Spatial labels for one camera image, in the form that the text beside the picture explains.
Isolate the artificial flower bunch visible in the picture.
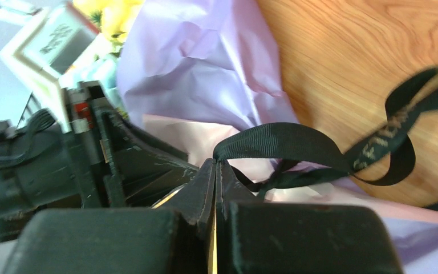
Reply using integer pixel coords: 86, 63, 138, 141
59, 1, 144, 119

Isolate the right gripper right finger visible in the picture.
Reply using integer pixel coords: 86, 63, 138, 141
216, 162, 403, 273

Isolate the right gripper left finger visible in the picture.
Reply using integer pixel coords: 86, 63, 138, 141
3, 159, 216, 273

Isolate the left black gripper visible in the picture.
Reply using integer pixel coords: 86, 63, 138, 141
0, 81, 198, 243

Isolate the purple pink wrapping paper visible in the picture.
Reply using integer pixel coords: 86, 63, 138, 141
117, 1, 438, 273

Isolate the black printed ribbon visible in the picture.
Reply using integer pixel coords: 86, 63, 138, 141
213, 66, 438, 196

